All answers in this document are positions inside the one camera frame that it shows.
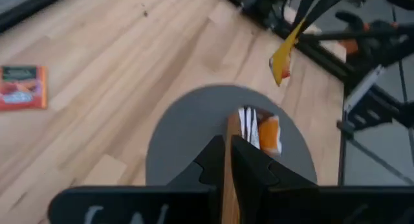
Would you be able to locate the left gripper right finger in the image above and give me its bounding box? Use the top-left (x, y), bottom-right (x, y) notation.
top-left (231, 135), bottom-right (318, 199)

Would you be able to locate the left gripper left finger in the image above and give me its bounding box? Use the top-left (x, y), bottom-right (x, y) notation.
top-left (166, 135), bottom-right (226, 189)

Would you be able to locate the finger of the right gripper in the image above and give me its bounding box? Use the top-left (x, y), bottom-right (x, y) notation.
top-left (302, 0), bottom-right (345, 27)
top-left (292, 0), bottom-right (316, 29)

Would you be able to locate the yellow mango tea bag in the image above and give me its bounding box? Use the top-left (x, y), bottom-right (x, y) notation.
top-left (268, 19), bottom-right (307, 87)
top-left (257, 115), bottom-right (283, 157)

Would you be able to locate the white tea bag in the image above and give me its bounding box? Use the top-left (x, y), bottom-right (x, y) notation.
top-left (237, 106), bottom-right (247, 144)
top-left (248, 107), bottom-right (261, 150)

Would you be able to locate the wooden tea organiser box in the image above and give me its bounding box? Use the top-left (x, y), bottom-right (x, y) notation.
top-left (221, 106), bottom-right (282, 224)

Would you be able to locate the orange peach tea bag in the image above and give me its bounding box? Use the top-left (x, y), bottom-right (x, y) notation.
top-left (0, 64), bottom-right (49, 112)

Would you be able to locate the round grey woven placemat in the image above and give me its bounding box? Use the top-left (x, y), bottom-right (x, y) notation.
top-left (144, 84), bottom-right (318, 188)

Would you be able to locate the black orange bar clamp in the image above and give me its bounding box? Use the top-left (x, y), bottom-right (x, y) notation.
top-left (334, 10), bottom-right (414, 68)

